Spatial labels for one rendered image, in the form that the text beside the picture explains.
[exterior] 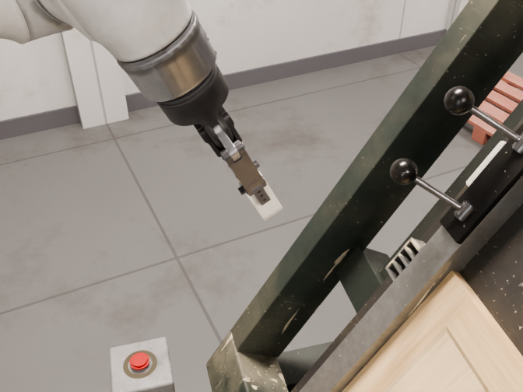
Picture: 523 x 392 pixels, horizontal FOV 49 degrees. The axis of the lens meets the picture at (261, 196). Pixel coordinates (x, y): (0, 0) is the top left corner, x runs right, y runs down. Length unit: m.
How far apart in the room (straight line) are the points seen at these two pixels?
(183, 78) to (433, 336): 0.53
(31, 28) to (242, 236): 2.31
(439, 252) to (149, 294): 1.91
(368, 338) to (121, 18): 0.63
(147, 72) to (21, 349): 2.10
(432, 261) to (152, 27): 0.54
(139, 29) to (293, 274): 0.70
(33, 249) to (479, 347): 2.46
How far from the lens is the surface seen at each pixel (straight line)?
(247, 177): 0.65
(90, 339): 2.53
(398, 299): 0.92
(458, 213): 0.85
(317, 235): 1.09
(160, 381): 1.19
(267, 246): 2.81
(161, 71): 0.56
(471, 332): 0.85
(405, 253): 0.95
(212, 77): 0.60
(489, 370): 0.83
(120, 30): 0.53
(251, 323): 1.22
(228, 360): 1.27
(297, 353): 1.39
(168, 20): 0.54
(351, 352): 0.98
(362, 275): 1.10
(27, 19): 0.64
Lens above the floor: 1.90
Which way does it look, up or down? 37 degrees down
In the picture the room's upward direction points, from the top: straight up
